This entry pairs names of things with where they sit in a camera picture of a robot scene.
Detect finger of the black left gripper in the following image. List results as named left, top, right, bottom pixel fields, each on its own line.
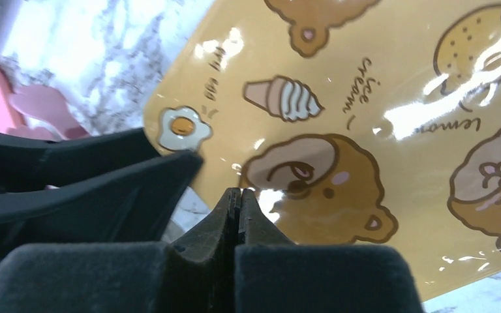
left=0, top=128, right=159, bottom=194
left=0, top=152, right=203, bottom=261

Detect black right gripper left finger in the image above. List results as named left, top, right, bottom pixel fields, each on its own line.
left=0, top=188, right=241, bottom=312

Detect pink tongs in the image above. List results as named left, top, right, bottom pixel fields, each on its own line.
left=7, top=85, right=90, bottom=142

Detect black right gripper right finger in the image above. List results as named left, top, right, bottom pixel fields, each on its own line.
left=234, top=190, right=423, bottom=312

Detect silver tin lid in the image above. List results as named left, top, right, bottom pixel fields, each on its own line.
left=143, top=0, right=501, bottom=299

